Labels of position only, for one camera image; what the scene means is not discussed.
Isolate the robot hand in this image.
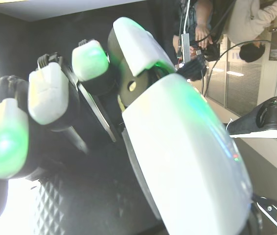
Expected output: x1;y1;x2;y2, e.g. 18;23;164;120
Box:
0;16;253;235

